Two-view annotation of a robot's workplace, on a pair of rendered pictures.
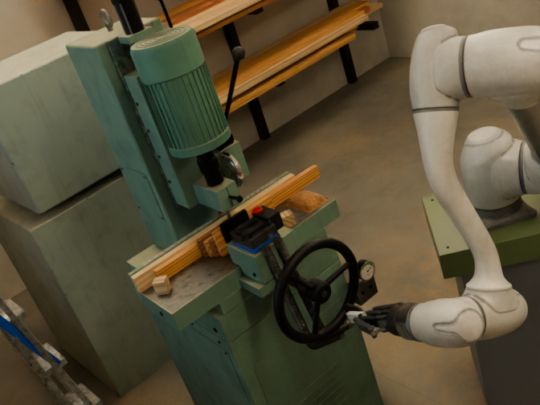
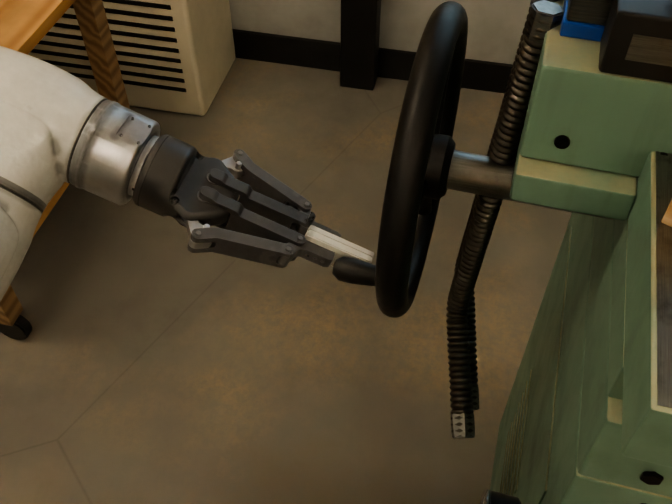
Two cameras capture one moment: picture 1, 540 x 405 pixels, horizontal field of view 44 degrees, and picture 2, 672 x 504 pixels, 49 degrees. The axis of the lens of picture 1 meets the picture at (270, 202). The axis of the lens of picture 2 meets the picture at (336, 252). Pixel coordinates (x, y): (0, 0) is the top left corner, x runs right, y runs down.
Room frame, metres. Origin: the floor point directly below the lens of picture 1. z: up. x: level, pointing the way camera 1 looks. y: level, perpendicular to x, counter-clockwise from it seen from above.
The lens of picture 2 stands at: (1.78, -0.46, 1.28)
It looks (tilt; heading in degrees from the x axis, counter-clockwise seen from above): 49 degrees down; 136
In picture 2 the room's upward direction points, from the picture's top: straight up
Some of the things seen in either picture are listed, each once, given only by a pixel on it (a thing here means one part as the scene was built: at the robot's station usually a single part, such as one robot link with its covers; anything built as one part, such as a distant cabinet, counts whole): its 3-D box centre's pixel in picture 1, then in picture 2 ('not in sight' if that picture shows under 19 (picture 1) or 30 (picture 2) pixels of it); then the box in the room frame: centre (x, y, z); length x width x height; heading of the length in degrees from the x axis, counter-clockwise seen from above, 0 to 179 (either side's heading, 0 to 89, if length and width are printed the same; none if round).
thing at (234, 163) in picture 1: (230, 169); not in sight; (1.93, 0.08, 1.02); 0.12 x 0.03 x 0.12; 30
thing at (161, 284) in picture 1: (161, 285); not in sight; (1.57, 0.35, 0.92); 0.04 x 0.03 x 0.04; 73
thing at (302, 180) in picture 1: (243, 219); not in sight; (1.78, 0.09, 0.92); 0.62 x 0.02 x 0.04; 120
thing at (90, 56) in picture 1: (156, 141); not in sight; (2.01, 0.28, 1.16); 0.22 x 0.22 x 0.72; 30
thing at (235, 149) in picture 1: (228, 161); not in sight; (2.00, 0.08, 1.02); 0.09 x 0.07 x 0.12; 120
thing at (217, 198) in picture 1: (218, 194); not in sight; (1.78, 0.14, 1.03); 0.14 x 0.07 x 0.09; 30
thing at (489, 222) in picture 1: (492, 201); not in sight; (1.74, -0.65, 0.72); 0.22 x 0.18 x 0.06; 0
